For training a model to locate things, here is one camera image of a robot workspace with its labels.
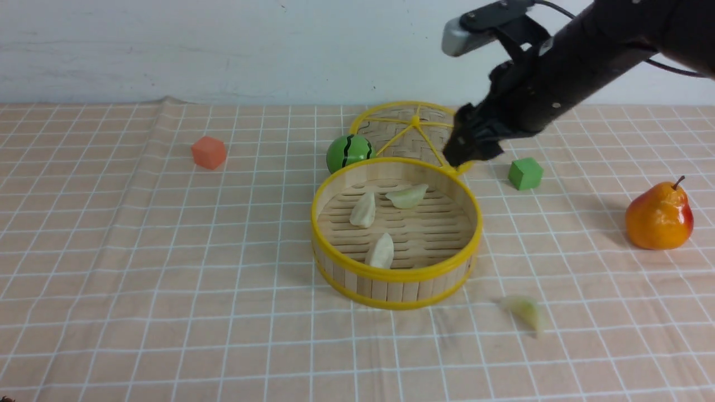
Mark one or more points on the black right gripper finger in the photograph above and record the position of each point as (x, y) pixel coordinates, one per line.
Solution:
(475, 137)

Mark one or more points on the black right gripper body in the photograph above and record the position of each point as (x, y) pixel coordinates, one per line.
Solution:
(535, 87)

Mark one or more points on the greenish dumpling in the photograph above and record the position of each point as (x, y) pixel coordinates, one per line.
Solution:
(407, 198)
(527, 309)

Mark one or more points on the white dumpling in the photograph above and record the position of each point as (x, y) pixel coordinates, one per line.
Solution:
(363, 213)
(381, 253)

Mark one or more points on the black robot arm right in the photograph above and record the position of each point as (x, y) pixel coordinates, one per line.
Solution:
(619, 35)

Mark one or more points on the bamboo steamer lid yellow rim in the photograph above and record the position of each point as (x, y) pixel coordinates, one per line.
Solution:
(409, 129)

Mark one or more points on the bamboo steamer tray yellow rim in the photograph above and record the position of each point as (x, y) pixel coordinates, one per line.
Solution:
(436, 243)

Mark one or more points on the green foam cube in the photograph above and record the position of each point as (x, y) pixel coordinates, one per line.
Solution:
(525, 174)

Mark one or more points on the green watermelon toy ball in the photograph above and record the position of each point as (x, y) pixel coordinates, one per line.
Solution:
(347, 150)

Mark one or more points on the orange yellow toy pear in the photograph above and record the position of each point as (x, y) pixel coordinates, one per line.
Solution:
(660, 218)

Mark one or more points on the orange foam cube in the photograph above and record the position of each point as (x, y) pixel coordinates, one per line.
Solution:
(208, 153)

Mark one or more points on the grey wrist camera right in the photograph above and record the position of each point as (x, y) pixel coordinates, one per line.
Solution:
(478, 27)

